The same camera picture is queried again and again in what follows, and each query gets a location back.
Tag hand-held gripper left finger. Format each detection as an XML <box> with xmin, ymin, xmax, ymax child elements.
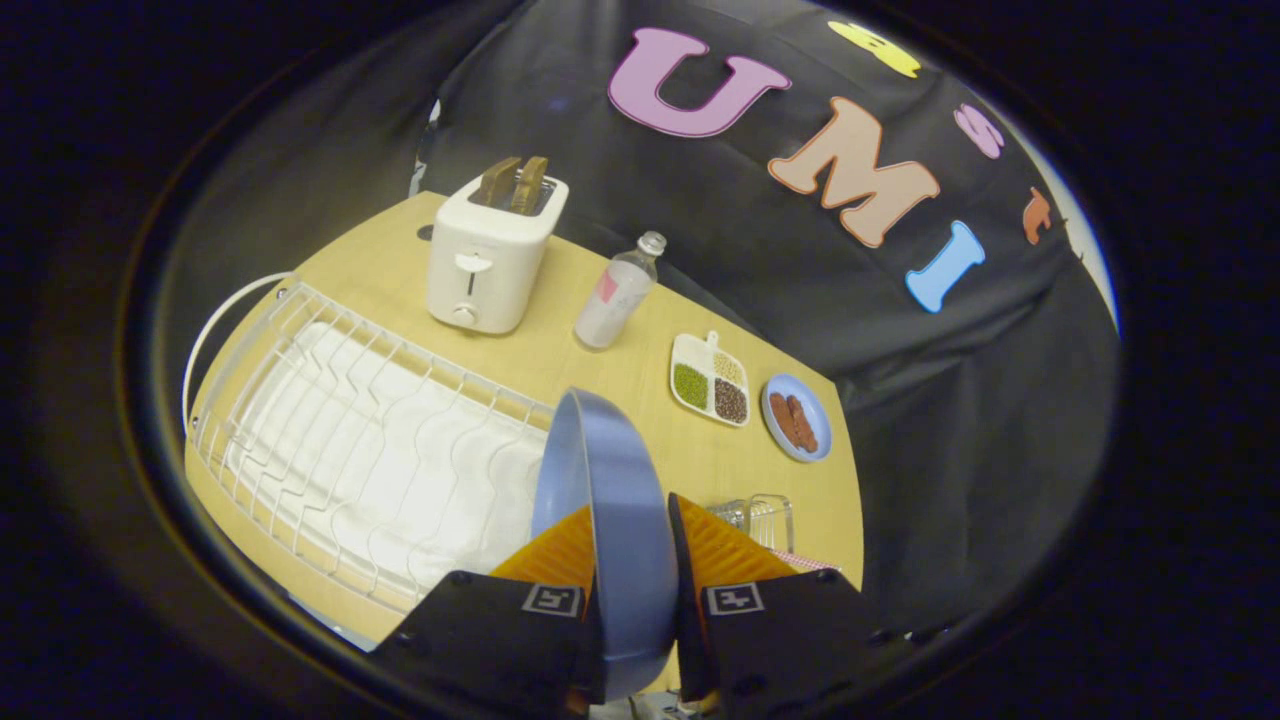
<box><xmin>372</xmin><ymin>505</ymin><xmax>607</xmax><ymax>717</ymax></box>

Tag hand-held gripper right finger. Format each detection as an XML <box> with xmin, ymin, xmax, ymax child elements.
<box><xmin>668</xmin><ymin>493</ymin><xmax>906</xmax><ymax>703</ymax></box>

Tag wire basket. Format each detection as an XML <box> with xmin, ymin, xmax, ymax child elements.
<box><xmin>708</xmin><ymin>494</ymin><xmax>795</xmax><ymax>554</ymax></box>

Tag white wire dish rack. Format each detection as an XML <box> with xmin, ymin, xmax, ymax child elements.
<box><xmin>182</xmin><ymin>272</ymin><xmax>557</xmax><ymax>613</ymax></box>

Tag small blue plate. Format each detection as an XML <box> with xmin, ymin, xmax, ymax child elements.
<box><xmin>762</xmin><ymin>373</ymin><xmax>833</xmax><ymax>463</ymax></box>

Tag white divided bean dish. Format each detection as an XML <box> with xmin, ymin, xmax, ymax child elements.
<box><xmin>669</xmin><ymin>330</ymin><xmax>752</xmax><ymax>428</ymax></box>

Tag brown sausages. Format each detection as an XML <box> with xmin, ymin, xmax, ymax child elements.
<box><xmin>769</xmin><ymin>392</ymin><xmax>819</xmax><ymax>454</ymax></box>

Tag clear plastic bottle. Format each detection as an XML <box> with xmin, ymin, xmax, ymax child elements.
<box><xmin>574</xmin><ymin>231</ymin><xmax>668</xmax><ymax>351</ymax></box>

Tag white toaster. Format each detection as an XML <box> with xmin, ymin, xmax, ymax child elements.
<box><xmin>427</xmin><ymin>172</ymin><xmax>570</xmax><ymax>335</ymax></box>

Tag black backdrop cloth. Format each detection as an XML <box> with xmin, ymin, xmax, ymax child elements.
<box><xmin>195</xmin><ymin>0</ymin><xmax>1121</xmax><ymax>641</ymax></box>

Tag brown toast slice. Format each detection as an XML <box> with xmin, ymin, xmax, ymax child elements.
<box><xmin>479</xmin><ymin>156</ymin><xmax>523</xmax><ymax>207</ymax></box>
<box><xmin>511</xmin><ymin>155</ymin><xmax>550</xmax><ymax>216</ymax></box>

